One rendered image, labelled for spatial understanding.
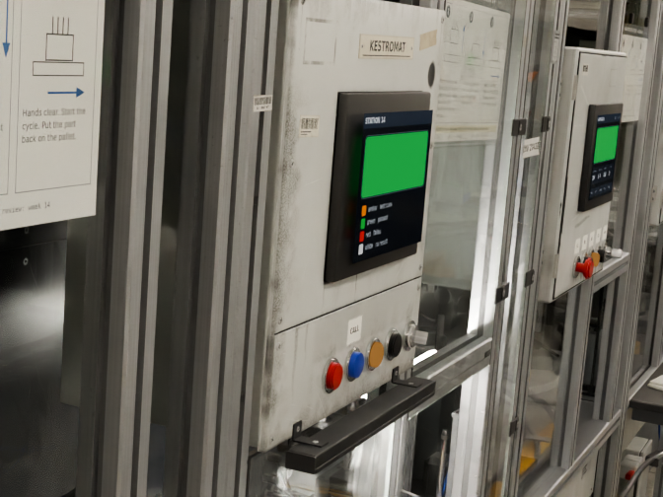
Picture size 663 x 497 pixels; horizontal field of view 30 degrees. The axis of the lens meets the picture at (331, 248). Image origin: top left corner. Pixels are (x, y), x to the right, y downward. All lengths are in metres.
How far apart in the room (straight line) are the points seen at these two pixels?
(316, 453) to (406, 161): 0.36
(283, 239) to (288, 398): 0.18
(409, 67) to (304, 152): 0.28
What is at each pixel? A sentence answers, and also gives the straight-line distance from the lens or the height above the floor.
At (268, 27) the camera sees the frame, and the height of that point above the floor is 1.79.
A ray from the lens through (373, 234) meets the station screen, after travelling 1.36.
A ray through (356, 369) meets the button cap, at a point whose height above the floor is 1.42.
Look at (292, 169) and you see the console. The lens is 1.21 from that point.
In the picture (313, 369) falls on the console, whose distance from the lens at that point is 1.32.
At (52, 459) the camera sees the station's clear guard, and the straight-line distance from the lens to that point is 1.00.
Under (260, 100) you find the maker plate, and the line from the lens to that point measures 1.16.
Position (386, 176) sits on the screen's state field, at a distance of 1.37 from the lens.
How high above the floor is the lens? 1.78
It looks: 10 degrees down
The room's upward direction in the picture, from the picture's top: 4 degrees clockwise
